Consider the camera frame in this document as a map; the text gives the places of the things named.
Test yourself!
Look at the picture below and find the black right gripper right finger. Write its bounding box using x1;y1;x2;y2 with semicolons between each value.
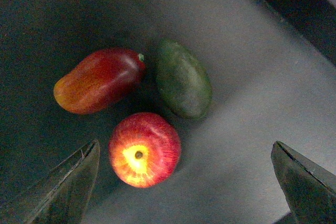
271;141;335;223

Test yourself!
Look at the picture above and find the red yellow apple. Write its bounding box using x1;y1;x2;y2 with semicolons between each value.
108;112;182;188

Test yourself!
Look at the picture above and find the green mango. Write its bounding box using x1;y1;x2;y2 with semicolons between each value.
156;39;212;120

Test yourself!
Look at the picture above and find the red orange mango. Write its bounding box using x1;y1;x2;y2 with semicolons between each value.
53;48;146;115

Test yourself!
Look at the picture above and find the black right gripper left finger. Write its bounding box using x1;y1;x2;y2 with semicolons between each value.
15;140;100;223

